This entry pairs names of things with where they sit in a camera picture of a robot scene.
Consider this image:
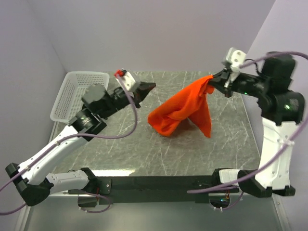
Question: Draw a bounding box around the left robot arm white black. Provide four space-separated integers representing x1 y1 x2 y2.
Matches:
5 82 156 206

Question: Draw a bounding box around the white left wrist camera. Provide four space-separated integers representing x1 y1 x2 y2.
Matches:
114 68 141 92

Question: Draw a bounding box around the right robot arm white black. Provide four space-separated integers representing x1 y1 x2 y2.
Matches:
209 50 305 198

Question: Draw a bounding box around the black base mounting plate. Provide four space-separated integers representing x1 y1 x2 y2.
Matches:
89 175 216 204

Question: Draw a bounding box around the white perforated plastic basket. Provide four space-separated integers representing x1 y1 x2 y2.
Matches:
50 71 110 124

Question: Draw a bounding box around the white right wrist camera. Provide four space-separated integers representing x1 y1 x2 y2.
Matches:
222 47 246 88

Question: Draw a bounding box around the orange t-shirt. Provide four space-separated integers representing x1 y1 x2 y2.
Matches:
148 75 214 138

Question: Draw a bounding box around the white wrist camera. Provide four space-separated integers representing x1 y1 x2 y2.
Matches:
222 47 246 88
114 68 141 92

